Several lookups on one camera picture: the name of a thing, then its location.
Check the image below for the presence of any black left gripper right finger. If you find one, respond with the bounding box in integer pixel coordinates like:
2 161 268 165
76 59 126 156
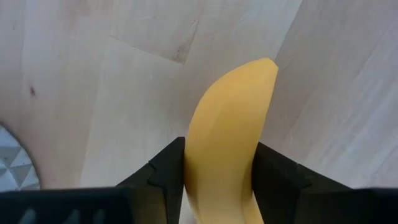
251 141 398 224

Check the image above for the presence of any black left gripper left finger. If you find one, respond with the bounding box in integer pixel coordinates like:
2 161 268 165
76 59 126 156
0 136 186 224

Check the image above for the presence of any yellow toy banana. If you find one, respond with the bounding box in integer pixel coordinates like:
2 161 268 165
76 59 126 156
183 57 279 224

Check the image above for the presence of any triangle-patterned planter pot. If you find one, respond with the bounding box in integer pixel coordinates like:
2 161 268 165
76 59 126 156
0 124 41 191

